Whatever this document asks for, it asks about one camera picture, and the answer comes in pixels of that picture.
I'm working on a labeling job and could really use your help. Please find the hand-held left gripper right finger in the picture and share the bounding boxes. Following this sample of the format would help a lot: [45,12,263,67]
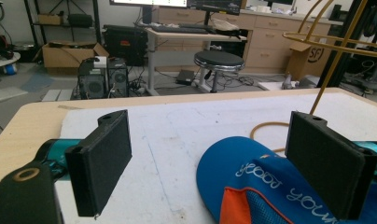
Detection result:
[285,110,377,220]

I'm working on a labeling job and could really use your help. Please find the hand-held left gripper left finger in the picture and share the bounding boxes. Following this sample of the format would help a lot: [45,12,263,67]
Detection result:
[64,109,133,217]

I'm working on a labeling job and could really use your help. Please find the blue and orange cap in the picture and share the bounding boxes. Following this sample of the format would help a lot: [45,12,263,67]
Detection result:
[195,135,377,224]

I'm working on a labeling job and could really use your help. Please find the black computer tower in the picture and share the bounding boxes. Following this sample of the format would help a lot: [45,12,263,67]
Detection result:
[77,57,109,101]
[106,58,130,98]

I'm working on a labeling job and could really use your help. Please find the white foam mat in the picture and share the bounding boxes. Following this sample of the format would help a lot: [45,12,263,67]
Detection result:
[54,91,377,224]

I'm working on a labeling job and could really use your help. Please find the small white box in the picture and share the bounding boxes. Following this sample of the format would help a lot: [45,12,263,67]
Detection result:
[92,55,108,69]

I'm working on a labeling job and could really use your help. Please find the printed cardboard box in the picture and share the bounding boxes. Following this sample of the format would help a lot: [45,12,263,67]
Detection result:
[285,41,334,81]

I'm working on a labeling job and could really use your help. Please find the open cardboard box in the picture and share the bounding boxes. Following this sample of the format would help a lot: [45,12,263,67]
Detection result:
[41,40,110,76]

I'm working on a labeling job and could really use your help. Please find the flat black device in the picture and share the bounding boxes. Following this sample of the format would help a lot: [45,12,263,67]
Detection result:
[175,69,196,86]

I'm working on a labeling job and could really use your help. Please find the black hard case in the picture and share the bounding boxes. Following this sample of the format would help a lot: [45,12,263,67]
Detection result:
[102,24,149,67]

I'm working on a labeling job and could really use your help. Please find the gold metal hat rack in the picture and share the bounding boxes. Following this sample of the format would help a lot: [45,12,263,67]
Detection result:
[249,0,377,153]

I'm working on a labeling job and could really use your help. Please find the round white table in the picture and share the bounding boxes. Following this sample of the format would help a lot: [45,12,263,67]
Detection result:
[0,51,21,70]

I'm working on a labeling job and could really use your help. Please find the black bag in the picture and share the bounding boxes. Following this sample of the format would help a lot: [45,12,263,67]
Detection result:
[66,12,94,29]

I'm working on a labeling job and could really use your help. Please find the black metal shelf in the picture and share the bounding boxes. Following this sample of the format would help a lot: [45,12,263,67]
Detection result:
[22,0,103,63]

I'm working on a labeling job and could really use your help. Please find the wooden cabinet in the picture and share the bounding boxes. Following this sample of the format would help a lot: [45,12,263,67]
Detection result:
[154,7,343,75]

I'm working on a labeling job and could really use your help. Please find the small cardboard box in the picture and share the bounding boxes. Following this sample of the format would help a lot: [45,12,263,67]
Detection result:
[36,13,64,26]

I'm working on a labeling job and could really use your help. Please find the white-legged wooden desk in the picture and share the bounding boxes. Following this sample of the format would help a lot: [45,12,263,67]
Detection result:
[144,26,248,97]

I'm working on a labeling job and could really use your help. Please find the round black stool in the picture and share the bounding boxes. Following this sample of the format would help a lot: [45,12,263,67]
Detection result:
[193,49,246,94]

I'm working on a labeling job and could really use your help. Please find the black keyboard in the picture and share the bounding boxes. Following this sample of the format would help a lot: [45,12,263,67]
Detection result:
[150,23,217,35]

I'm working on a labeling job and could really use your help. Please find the bright computer monitor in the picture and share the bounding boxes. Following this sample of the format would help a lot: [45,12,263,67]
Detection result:
[108,0,189,25]

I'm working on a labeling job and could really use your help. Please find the beige bag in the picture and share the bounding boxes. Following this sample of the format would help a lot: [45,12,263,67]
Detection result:
[209,18,241,33]

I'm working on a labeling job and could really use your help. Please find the dark computer monitor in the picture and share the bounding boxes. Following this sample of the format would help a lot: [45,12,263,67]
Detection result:
[187,0,244,26]

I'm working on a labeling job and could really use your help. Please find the black metal frame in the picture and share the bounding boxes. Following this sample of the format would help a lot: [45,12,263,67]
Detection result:
[316,0,377,89]

